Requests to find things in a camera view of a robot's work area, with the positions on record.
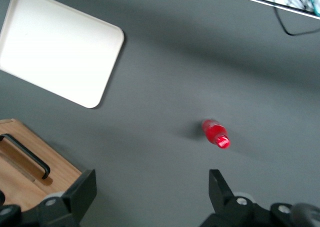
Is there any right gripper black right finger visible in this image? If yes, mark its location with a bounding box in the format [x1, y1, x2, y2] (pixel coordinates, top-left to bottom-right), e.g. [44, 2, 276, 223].
[199, 169, 272, 227]

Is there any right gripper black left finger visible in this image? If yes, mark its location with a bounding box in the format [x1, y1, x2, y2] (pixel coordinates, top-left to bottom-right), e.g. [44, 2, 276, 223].
[37, 168, 98, 227]

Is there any wooden drawer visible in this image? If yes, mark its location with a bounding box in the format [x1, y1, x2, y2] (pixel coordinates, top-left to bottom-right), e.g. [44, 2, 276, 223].
[0, 118, 84, 212]

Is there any black drawer handle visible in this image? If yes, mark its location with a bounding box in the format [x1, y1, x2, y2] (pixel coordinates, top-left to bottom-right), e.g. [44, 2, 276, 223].
[0, 133, 51, 180]

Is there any red bottle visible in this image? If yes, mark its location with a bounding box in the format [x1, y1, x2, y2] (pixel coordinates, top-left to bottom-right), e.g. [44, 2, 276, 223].
[201, 118, 232, 150]

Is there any beige rectangular tray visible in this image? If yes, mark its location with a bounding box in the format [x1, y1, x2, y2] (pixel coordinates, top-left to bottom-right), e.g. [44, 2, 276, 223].
[0, 0, 126, 110]

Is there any black cable at table edge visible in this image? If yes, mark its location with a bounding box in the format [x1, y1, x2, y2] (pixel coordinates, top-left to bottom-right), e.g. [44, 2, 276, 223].
[273, 4, 320, 37]

